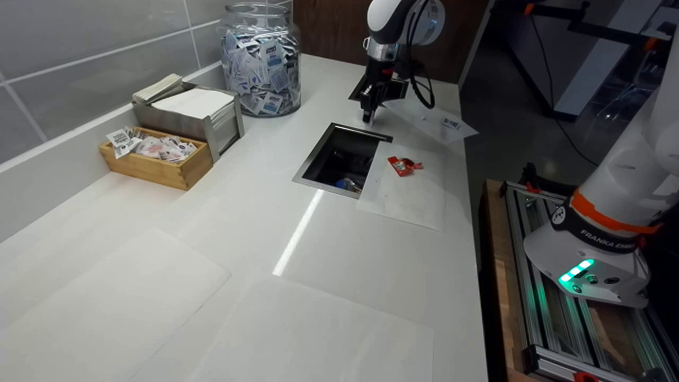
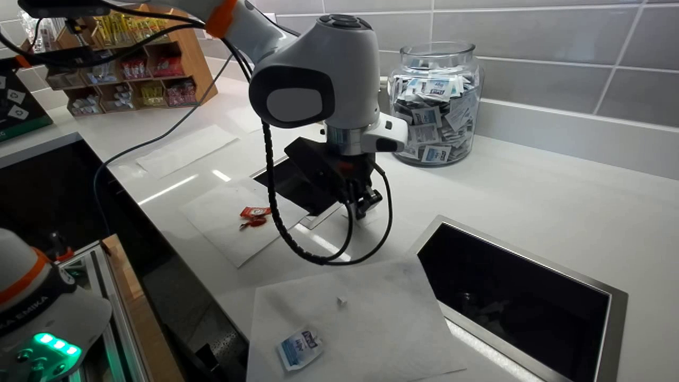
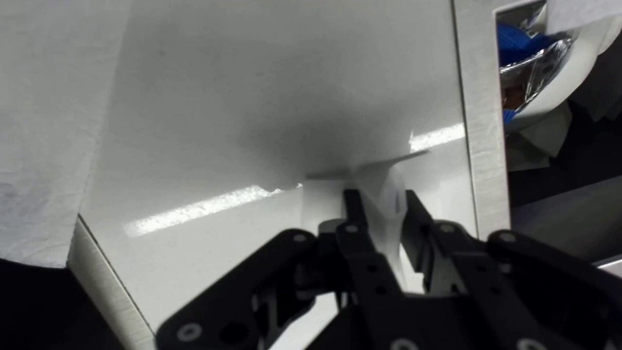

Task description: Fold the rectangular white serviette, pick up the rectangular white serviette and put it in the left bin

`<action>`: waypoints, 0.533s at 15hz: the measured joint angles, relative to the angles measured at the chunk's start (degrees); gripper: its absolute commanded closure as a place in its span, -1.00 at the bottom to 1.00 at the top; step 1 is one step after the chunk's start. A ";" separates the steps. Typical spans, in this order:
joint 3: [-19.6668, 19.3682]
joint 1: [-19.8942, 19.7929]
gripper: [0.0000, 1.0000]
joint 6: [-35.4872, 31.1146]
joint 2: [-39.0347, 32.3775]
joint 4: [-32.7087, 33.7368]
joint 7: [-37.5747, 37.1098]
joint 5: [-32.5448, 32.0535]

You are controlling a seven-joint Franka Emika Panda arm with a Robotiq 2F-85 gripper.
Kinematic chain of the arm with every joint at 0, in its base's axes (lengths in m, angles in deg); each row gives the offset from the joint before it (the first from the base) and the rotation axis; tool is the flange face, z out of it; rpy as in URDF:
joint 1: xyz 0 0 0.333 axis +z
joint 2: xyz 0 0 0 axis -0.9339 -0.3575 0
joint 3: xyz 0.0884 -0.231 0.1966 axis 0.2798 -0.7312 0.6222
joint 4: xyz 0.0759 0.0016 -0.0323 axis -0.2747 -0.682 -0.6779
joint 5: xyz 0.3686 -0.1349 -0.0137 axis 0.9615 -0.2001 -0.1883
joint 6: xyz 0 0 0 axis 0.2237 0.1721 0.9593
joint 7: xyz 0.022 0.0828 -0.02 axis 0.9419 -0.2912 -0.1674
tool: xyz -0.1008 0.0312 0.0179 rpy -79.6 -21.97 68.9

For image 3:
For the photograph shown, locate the blue foil wrapper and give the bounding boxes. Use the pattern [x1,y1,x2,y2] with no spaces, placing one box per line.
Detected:
[495,17,575,124]

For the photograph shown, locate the white serviette with blue packet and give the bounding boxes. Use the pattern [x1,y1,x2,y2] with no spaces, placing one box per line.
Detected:
[0,0,134,270]

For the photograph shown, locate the white crumpled paper trash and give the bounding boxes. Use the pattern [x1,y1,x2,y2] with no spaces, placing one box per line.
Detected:
[507,0,622,159]

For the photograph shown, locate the metal-framed opening with trash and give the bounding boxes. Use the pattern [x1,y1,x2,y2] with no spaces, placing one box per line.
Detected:
[451,0,622,274]

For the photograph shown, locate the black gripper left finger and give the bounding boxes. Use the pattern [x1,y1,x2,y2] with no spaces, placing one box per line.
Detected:
[153,186,418,350]

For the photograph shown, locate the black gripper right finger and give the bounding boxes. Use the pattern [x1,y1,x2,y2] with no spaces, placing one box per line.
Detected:
[396,188,622,350]

